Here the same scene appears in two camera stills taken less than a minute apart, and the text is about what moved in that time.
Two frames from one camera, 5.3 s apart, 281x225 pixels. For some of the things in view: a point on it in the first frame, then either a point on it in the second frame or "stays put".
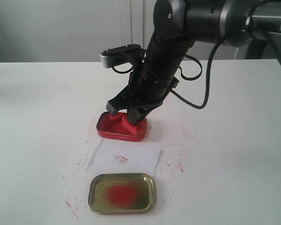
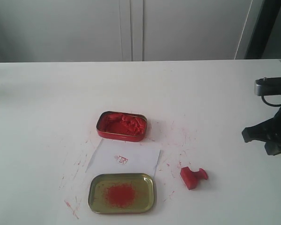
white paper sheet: (138, 157) stays put
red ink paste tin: (112, 127) stays put
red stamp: (134, 128) to (191, 178)
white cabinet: (78, 31) stays put
